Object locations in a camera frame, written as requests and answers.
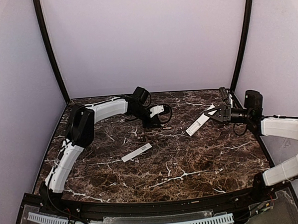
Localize white battery cover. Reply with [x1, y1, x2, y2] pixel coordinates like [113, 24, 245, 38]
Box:
[121, 143, 152, 162]

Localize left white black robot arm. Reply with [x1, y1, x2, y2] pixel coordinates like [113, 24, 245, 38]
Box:
[39, 87, 168, 209]

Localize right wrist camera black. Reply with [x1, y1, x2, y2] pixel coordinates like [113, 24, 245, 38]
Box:
[219, 87, 233, 107]

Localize black frame post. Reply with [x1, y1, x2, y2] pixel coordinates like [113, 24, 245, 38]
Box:
[230, 0, 253, 93]
[33, 0, 70, 104]

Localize white remote control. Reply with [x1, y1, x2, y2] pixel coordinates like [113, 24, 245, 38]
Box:
[186, 113, 210, 137]

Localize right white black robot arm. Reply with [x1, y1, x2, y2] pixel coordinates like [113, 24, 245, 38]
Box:
[204, 88, 298, 201]

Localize right black frame post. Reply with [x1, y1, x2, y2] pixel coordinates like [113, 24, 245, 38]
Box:
[230, 0, 253, 93]

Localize black front rail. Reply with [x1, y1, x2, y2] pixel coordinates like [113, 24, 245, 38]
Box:
[23, 179, 282, 224]

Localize left black camera cable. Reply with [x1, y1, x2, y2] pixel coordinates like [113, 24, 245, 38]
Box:
[123, 92, 173, 130]

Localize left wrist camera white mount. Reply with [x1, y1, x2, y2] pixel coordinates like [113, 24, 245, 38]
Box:
[149, 105, 164, 118]

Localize left black frame post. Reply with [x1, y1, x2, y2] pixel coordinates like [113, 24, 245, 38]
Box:
[33, 0, 70, 104]

